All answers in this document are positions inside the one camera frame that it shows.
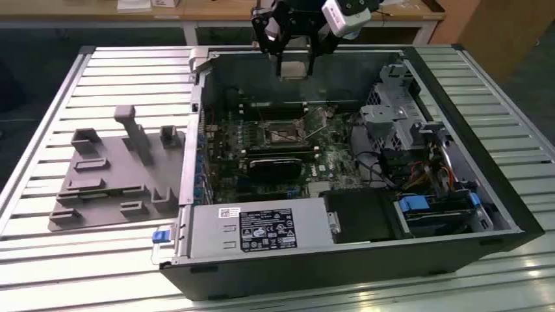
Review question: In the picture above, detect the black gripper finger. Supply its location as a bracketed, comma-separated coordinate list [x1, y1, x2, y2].
[249, 6, 289, 78]
[306, 28, 341, 78]

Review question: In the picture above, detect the silver square CPU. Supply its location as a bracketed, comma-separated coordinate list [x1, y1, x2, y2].
[280, 60, 309, 81]

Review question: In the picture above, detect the CPU socket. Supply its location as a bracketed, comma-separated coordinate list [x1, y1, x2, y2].
[258, 120, 310, 146]

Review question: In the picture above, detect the metal drive cage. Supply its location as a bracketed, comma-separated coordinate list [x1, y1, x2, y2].
[357, 64, 437, 151]

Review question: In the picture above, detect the white cardboard box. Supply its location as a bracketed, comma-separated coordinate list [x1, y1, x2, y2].
[114, 0, 153, 14]

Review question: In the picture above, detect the green motherboard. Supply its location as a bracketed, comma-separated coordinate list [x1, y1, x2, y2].
[201, 105, 369, 204]

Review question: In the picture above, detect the wooden cabinet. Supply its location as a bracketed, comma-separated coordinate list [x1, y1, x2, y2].
[426, 0, 555, 84]

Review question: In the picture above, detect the black graphics card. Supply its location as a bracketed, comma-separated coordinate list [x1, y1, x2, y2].
[246, 157, 302, 183]

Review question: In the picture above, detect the wooden desk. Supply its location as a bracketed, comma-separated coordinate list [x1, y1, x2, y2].
[0, 0, 446, 46]

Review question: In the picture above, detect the silver chipset heatsink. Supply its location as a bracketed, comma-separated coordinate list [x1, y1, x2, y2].
[308, 181, 333, 196]

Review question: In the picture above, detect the hard disk in blue carrier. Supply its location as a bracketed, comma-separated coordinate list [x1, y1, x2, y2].
[392, 192, 494, 238]

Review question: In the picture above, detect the black plastic shroud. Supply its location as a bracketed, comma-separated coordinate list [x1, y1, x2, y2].
[320, 190, 410, 244]

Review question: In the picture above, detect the grey parts rack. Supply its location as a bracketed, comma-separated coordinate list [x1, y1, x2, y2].
[46, 105, 186, 232]

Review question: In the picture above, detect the grey power supply unit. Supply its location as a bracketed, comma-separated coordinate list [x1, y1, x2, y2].
[171, 198, 337, 261]

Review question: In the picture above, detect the black open PC case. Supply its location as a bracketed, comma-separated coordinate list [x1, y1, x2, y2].
[157, 44, 545, 302]

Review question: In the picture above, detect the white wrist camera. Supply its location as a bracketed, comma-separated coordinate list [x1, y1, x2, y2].
[320, 0, 373, 40]

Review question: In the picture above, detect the black internal cable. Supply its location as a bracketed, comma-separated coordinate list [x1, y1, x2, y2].
[353, 151, 400, 190]

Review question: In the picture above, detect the orange yellow wire bundle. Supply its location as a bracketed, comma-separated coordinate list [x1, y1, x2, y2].
[406, 139, 457, 196]

